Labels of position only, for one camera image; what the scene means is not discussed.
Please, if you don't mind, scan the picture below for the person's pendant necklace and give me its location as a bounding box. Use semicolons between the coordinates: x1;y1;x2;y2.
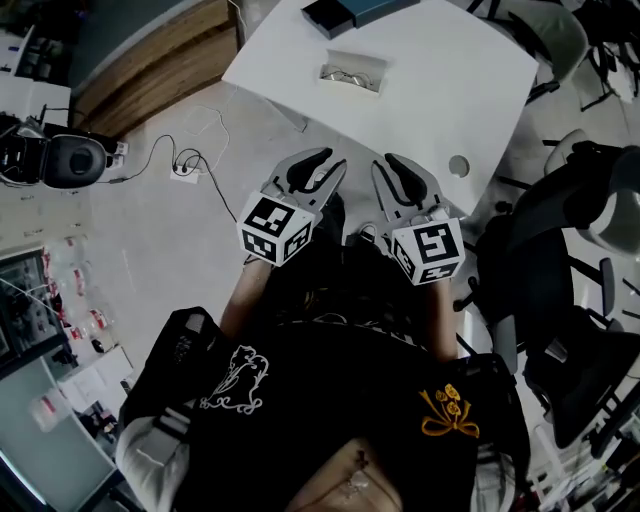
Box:
319;448;396;512

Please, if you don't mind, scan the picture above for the dark blue drawer box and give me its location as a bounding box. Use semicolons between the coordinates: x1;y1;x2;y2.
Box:
300;0;422;41

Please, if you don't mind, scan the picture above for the tall black office chair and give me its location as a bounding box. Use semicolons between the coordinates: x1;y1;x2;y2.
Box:
451;140;629;354

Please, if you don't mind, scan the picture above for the white cardboard box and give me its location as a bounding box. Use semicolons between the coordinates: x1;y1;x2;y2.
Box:
56;343;135;417

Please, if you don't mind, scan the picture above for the black cable with adapter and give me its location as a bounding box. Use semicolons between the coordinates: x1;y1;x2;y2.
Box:
93;133;177;186

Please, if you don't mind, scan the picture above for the white rectangular block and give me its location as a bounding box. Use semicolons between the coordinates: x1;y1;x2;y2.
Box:
318;47;391;98

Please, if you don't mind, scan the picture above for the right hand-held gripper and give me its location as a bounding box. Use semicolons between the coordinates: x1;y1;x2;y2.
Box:
370;152;467;288

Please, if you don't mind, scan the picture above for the beige shell chair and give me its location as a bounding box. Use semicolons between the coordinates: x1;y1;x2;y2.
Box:
541;128;640;257

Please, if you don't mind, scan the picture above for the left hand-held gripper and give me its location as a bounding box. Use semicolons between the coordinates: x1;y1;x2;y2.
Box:
237;146;349;268

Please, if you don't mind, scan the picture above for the white grey shoulder strap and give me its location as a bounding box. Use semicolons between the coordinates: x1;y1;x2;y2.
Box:
472;441;517;512
115;403;195;502

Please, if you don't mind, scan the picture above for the pile of clear red-label packets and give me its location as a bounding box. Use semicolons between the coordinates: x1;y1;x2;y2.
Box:
41;233;110;342

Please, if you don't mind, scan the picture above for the grey office chair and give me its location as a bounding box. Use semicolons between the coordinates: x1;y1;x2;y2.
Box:
478;0;592;102

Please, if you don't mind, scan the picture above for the white table leg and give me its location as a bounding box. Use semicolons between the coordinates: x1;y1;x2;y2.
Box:
263;96;310;135

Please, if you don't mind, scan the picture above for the white cable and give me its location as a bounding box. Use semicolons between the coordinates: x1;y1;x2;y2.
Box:
181;0;247;174

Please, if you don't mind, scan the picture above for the person's right forearm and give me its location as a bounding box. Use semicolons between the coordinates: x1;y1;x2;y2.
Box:
423;278;460;362

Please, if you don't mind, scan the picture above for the black mesh office chair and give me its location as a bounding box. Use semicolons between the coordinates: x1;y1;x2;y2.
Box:
521;303;640;452

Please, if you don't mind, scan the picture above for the wooden platform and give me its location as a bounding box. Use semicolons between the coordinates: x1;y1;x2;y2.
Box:
71;0;239;140

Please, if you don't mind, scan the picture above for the long black cable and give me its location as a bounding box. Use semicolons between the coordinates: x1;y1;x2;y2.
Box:
173;148;239;224

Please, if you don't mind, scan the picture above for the white power strip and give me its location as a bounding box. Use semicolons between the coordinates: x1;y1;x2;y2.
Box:
169;161;201;184

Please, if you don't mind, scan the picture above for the dark glass cabinet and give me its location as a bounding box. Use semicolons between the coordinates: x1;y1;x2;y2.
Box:
0;246;67;372

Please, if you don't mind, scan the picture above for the person's left forearm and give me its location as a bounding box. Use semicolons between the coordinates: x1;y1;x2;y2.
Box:
219;256;275;342

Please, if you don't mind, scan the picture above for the person's black embroidered shirt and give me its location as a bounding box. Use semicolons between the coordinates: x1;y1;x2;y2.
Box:
116;193;532;512

